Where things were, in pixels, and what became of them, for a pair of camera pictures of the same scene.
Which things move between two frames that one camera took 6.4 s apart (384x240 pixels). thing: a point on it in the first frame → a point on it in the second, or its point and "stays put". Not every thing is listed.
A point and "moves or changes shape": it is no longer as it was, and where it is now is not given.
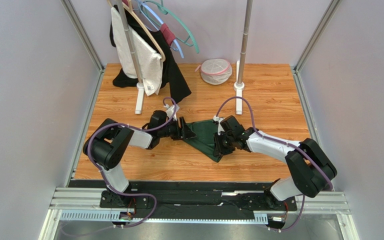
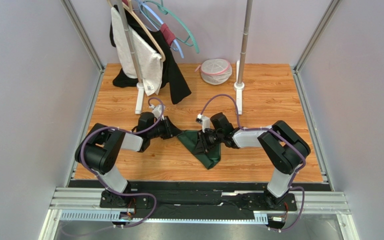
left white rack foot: [140, 87] stays put
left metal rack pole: [130, 42] stays put
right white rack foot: [239, 88] stays put
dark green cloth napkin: [203, 143] moves or changes shape
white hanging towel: [149, 60] stays put
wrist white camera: [170, 110] → [157, 111]
